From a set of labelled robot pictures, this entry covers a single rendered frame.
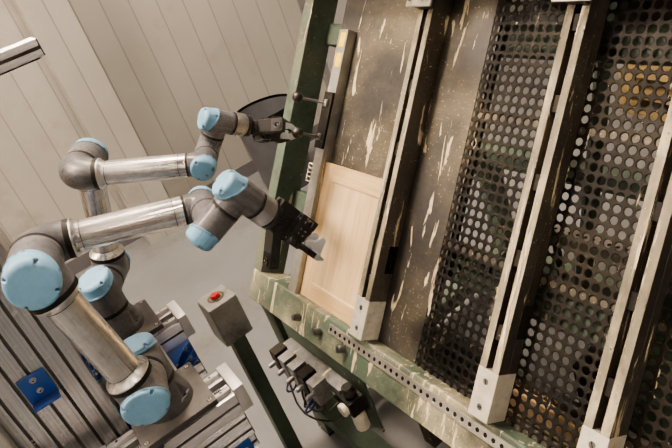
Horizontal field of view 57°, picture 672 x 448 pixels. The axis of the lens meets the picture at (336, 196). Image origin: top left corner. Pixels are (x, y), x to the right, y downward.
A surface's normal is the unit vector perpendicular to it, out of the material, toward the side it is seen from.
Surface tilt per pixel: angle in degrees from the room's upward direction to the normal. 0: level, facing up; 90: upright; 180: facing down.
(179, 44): 90
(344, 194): 54
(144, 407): 97
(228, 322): 90
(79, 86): 90
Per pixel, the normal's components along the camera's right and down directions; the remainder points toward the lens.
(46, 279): 0.23, 0.28
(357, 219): -0.80, -0.09
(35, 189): 0.53, 0.25
